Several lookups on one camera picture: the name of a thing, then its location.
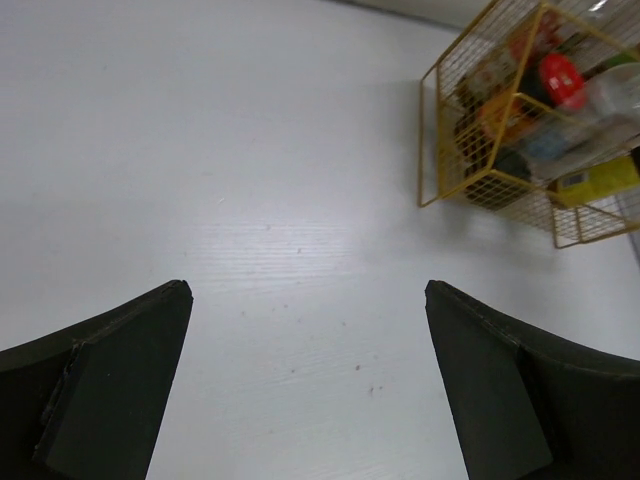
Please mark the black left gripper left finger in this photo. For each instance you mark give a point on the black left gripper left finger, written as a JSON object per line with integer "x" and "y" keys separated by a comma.
{"x": 87, "y": 401}

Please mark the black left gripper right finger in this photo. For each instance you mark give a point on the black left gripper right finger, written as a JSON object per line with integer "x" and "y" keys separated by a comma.
{"x": 528, "y": 404}

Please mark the small yellow label bottle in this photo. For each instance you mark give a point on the small yellow label bottle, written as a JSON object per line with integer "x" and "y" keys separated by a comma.
{"x": 596, "y": 182}

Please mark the clear gold spout oil bottle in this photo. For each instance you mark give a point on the clear gold spout oil bottle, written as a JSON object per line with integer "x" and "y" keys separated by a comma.
{"x": 606, "y": 126}

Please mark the red lid chili sauce jar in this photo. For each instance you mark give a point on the red lid chili sauce jar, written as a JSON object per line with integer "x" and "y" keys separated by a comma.
{"x": 552, "y": 83}

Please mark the silver lid salt shaker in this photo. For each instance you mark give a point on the silver lid salt shaker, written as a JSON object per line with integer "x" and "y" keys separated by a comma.
{"x": 544, "y": 144}

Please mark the gold wire mesh rack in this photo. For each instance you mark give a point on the gold wire mesh rack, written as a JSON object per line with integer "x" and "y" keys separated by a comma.
{"x": 487, "y": 57}

